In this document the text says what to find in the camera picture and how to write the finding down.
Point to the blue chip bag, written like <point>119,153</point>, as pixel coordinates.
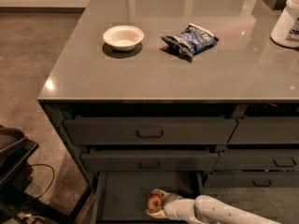
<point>193,40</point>

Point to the middle left drawer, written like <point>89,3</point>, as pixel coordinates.
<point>149,160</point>

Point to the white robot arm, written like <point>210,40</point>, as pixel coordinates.
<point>201,210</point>

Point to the top right drawer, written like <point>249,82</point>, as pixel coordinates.
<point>266,130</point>

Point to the middle right drawer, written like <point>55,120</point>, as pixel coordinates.
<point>258,159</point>

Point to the black cart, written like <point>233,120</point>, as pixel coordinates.
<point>15,150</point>

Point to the grey counter cabinet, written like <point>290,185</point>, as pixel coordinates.
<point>244,75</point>

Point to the bottom right drawer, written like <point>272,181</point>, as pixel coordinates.
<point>252,180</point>

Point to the top left drawer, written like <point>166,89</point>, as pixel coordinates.
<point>150,131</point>

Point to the white wipes canister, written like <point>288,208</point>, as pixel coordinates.
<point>286,30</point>

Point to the white paper bowl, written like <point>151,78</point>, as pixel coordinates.
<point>123,37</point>

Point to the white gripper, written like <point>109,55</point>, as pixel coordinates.
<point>172,205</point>

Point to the red apple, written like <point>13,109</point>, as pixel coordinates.
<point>155,203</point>

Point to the open bottom left drawer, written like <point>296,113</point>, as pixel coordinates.
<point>121,197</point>

